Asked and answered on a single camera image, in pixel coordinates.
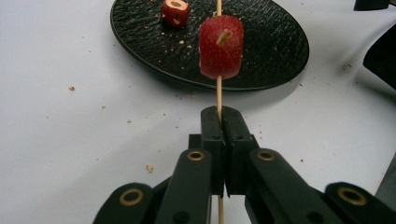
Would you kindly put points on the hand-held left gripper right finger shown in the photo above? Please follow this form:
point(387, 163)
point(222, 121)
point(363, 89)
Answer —
point(236, 149)

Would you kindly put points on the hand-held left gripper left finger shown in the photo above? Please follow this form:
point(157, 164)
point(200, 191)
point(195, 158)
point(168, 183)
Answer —
point(214, 155)

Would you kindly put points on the wooden skewer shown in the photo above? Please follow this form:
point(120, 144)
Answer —
point(219, 93)

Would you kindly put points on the red fruit piece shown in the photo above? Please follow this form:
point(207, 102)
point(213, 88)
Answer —
point(218, 56)
point(174, 14)

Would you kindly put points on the black textured plate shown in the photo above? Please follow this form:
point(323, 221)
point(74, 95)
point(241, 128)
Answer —
point(264, 46)

